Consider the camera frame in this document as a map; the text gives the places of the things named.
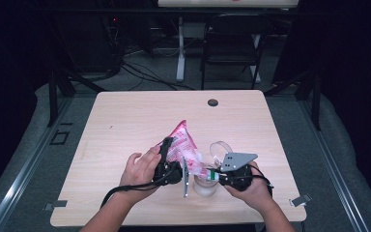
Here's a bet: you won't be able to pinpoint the glass jar with hinged lid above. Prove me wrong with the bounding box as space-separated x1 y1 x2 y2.
192 140 235 198

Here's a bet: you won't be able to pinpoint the grey tape piece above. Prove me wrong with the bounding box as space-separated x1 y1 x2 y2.
43 199 69 212
289 192 312 208

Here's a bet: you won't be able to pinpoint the black floor cables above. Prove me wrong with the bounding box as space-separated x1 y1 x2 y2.
119 60 196 92

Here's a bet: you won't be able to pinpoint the left hand-held gripper cable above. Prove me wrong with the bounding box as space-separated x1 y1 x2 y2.
100 162 184 209

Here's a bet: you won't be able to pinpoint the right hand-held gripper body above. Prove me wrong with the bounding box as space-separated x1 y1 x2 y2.
218 152 259 192

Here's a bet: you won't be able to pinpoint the person's right hand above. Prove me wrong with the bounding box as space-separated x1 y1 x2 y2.
223 160 273 214

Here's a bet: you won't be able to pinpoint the dark computer case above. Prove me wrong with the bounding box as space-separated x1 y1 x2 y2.
59 13 124 73

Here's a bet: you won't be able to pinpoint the metal floor rail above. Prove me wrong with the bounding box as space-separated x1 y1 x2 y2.
298 100 371 232
0 96 74 232

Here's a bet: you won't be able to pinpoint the person's left hand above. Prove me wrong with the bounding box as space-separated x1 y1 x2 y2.
119 144 163 205

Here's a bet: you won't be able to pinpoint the right hand-held gripper cable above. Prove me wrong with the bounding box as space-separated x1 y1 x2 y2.
247 165 275 198

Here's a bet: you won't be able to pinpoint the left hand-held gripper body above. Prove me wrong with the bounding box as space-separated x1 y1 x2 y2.
153 156 190 198

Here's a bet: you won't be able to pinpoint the black metal stand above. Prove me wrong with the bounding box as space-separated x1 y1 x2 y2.
264 67 323 131
46 62 108 128

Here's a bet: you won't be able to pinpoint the black folding chair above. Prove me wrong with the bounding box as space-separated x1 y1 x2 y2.
200 13 273 91

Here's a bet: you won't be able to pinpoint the hand-held gripper cable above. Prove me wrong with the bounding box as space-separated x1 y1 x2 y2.
247 165 275 198
100 162 184 209

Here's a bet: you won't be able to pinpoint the white desk with white legs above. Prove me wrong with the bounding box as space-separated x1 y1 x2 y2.
157 0 300 83

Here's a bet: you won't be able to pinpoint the pink and white plastic bag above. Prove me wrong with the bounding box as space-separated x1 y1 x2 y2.
158 120 220 182

